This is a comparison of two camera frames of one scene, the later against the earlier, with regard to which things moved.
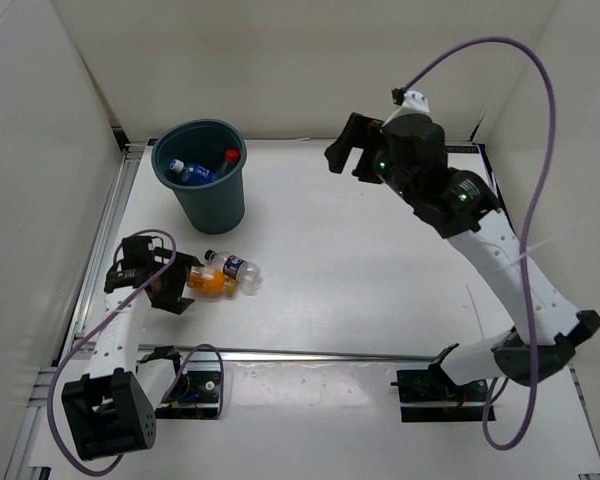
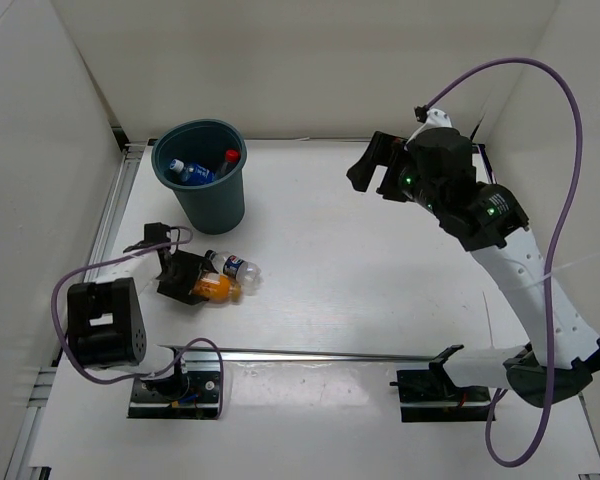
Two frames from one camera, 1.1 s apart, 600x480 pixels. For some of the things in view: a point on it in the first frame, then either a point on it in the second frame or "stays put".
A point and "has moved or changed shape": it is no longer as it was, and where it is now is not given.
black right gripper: [337, 156] -> [362, 173]
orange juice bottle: [204, 280] has moved or changed shape
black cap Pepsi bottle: [246, 274] stays put
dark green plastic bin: [214, 208] stays put
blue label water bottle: [194, 174] stays put
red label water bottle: [231, 156] stays put
